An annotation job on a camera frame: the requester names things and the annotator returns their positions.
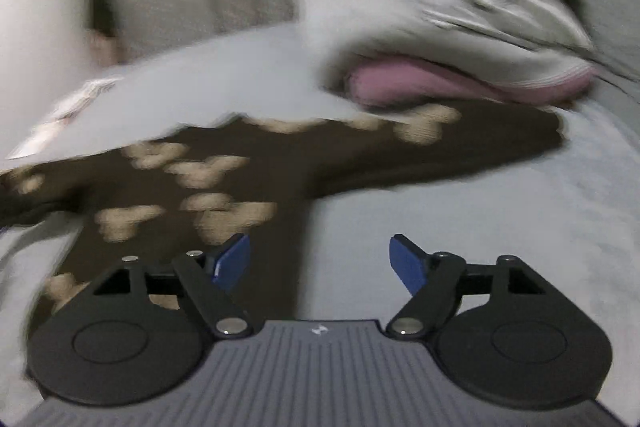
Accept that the brown sweater with beige patches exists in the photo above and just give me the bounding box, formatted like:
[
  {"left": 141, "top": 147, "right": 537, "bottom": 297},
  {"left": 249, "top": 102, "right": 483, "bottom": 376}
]
[{"left": 1, "top": 101, "right": 563, "bottom": 331}]

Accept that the grey bed sheet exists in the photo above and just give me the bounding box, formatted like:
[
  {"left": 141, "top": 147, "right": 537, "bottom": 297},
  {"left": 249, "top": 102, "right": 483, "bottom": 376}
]
[{"left": 0, "top": 24, "right": 640, "bottom": 427}]

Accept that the open book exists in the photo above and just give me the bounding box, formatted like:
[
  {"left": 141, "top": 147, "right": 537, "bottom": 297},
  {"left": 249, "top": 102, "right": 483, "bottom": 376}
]
[{"left": 6, "top": 76, "right": 122, "bottom": 160}]

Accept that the pink pillow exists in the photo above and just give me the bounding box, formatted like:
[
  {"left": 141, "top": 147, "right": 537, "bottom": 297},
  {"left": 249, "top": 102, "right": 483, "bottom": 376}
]
[{"left": 346, "top": 56, "right": 594, "bottom": 109}]

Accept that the pink hanging garment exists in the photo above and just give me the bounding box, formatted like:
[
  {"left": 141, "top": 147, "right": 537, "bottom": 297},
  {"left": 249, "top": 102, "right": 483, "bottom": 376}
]
[{"left": 89, "top": 31, "right": 125, "bottom": 68}]

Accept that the dark hanging garment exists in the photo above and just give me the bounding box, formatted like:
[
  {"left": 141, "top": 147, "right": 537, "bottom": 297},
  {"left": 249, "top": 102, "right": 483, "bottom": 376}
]
[{"left": 89, "top": 0, "right": 118, "bottom": 38}]

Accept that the grey folded duvet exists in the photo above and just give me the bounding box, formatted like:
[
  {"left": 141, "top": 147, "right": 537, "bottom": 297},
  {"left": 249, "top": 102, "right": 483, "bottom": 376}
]
[{"left": 292, "top": 0, "right": 590, "bottom": 91}]

